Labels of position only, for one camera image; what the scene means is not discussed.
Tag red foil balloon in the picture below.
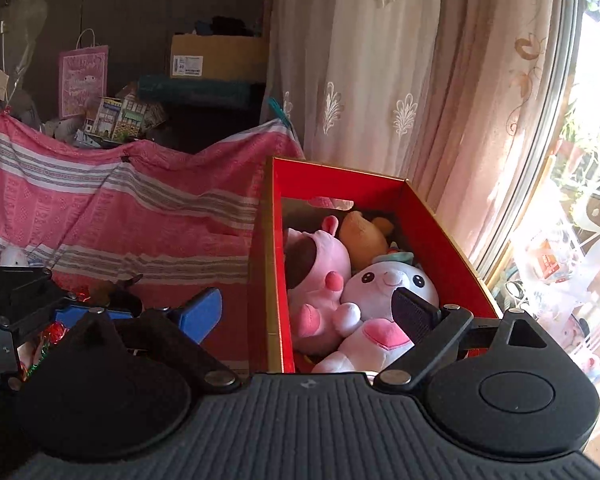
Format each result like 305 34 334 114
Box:
14 282 92 382

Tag panda plush toy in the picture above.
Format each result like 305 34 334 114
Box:
85 274 144 318

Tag white pink bunny plush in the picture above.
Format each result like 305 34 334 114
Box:
313 254 439 374

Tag brown bear plush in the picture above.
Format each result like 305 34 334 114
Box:
339 210 394 271

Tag red cardboard box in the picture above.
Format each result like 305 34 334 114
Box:
247 157 498 373

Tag pink striped cloth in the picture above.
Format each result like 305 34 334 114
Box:
0 115 302 370

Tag pink plush with brown face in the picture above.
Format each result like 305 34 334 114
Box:
284 216 351 356

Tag colourful small boxes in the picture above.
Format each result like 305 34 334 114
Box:
83 93 166 144

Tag pink gift bag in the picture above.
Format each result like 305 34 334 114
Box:
58 27 109 118

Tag sheer embroidered curtain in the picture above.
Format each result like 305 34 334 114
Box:
266 0 562 262

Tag brown cardboard box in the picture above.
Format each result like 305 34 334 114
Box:
169 34 268 82

